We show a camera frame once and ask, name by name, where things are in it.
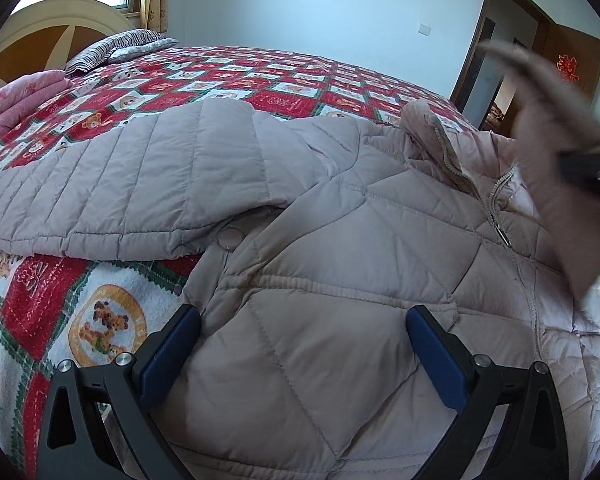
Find beige quilted down jacket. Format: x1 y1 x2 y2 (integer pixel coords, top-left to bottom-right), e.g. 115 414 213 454
0 39 600 480

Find red double happiness decoration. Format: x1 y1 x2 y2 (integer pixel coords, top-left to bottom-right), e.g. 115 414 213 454
556 54 580 82

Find brown wooden door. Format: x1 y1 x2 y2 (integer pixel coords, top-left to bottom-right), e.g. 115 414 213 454
509 22 600 137

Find red patchwork bear bedspread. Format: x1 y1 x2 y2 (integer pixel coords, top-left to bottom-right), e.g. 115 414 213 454
0 44 600 480

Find pink folded quilt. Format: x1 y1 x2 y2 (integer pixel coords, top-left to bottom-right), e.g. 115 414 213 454
0 70 71 140

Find striped grey pillow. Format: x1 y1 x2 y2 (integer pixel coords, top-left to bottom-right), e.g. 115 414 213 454
64 28 178 75

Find cream and wood headboard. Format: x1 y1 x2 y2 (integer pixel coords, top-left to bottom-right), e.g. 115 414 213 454
0 0 134 88

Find dark wood door frame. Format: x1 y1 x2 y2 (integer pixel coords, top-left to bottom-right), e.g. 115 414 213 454
450 0 552 131

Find white wall switch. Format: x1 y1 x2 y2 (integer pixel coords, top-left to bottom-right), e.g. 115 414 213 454
418 23 431 36

